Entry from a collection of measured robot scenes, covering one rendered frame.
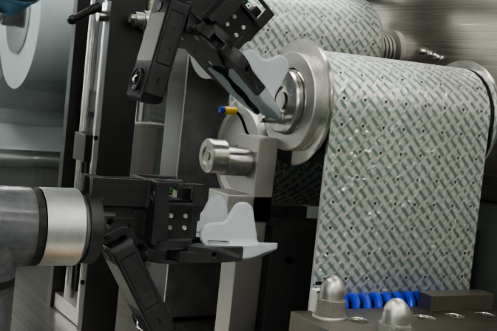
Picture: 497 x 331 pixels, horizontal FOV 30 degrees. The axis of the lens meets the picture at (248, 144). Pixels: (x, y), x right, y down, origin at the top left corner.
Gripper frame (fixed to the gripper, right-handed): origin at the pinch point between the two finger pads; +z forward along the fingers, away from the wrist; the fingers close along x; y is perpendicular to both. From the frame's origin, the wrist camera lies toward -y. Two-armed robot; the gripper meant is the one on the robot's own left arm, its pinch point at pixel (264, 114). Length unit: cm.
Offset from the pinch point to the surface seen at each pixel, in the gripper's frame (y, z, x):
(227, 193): -9.0, 4.1, 2.1
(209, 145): -6.4, -0.9, 3.5
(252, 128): 1.0, 4.8, 10.1
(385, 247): -1.3, 20.5, -5.6
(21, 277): -31, 15, 61
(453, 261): 4.3, 29.9, -5.6
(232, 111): -0.7, -0.6, 6.1
